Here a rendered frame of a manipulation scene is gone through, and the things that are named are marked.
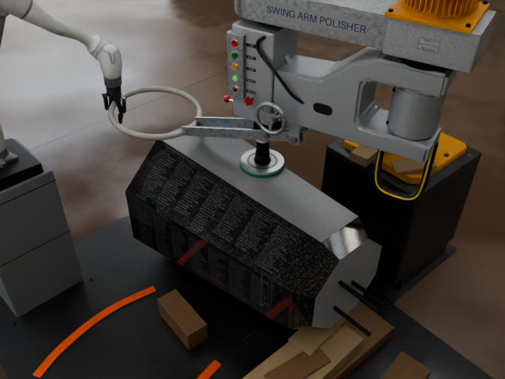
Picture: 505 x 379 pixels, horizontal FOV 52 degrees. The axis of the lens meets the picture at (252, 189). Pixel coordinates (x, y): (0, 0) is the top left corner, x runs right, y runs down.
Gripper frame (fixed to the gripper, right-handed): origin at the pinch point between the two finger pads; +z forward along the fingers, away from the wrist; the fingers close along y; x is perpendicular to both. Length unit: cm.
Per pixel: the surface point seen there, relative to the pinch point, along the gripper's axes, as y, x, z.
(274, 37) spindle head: 86, -27, -77
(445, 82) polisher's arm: 150, -43, -81
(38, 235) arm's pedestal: -16, -61, 39
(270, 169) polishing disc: 92, -23, -9
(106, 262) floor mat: 3, -32, 83
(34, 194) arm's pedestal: -16, -57, 14
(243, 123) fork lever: 73, -8, -21
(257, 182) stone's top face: 88, -31, -6
